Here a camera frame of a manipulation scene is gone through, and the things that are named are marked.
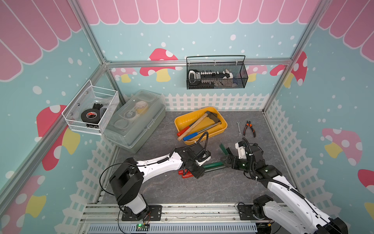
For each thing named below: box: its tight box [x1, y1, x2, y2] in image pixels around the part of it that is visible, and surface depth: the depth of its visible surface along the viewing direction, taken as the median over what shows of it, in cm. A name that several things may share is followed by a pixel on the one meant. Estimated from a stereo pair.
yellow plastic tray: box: [174, 106, 228, 146], surface depth 111 cm
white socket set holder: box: [188, 69, 234, 86], surface depth 91 cm
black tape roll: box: [80, 108, 101, 125], surface depth 70 cm
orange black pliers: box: [243, 120, 257, 138], surface depth 109 cm
